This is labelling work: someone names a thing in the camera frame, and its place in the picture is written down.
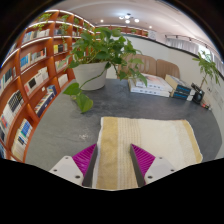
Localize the leafy plant in black pot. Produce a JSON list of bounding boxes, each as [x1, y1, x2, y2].
[[190, 44, 221, 104]]

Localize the large white picture book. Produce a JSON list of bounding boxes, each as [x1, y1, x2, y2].
[[133, 73, 174, 93]]

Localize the thick book with blue spine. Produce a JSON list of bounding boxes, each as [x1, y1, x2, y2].
[[164, 74, 193, 96]]

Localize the white sheer curtain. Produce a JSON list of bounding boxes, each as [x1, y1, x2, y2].
[[165, 34, 224, 76]]

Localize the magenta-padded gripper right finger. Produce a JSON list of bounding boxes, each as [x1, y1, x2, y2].
[[129, 143, 177, 188]]

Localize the black track light rail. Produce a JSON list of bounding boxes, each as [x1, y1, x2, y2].
[[165, 33, 203, 44]]

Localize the green pothos in white pot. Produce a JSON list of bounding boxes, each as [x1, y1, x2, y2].
[[62, 27, 148, 114]]

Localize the small orange wooden shelf unit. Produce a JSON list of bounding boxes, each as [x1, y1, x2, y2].
[[94, 23, 149, 38]]

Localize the thin book with blue spine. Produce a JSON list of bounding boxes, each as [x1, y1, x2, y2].
[[170, 89, 196, 102]]

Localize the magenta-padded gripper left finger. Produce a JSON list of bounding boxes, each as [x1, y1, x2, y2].
[[49, 143, 99, 188]]

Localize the cream and yellow towel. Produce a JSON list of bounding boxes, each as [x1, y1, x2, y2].
[[92, 116, 204, 191]]

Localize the large orange wooden bookshelf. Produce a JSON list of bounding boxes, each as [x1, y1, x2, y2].
[[0, 9, 96, 163]]

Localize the ceiling lights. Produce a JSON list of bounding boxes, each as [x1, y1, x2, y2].
[[118, 12, 154, 29]]

